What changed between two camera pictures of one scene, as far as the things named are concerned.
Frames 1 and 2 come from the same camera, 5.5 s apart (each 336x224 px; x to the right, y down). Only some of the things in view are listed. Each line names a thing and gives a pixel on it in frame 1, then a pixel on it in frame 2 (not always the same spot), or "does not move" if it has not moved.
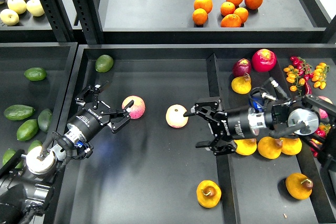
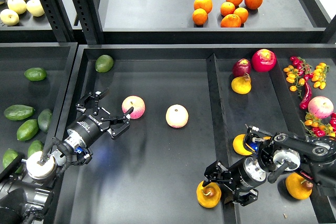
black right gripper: (235, 125) -> (245, 175)
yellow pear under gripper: (241, 85) does not move
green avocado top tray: (104, 63) does not move
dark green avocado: (7, 155) does not move
